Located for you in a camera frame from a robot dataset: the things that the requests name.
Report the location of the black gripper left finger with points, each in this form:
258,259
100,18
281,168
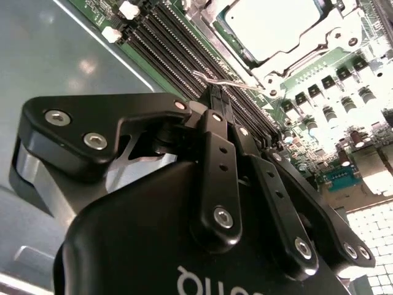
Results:
92,113

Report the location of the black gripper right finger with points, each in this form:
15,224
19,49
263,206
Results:
270,196

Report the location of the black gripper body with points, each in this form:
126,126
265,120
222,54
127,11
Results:
138,246

